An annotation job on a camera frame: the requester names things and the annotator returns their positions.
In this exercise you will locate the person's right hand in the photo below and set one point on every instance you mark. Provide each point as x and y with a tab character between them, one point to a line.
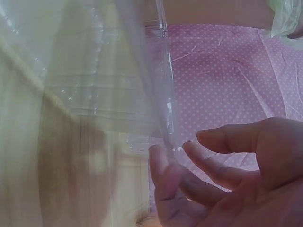
255	194

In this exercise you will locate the pale green plastic bag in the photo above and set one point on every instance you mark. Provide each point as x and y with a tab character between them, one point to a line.
285	20

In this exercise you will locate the clear plastic bag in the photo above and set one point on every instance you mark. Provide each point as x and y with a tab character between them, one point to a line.
106	71

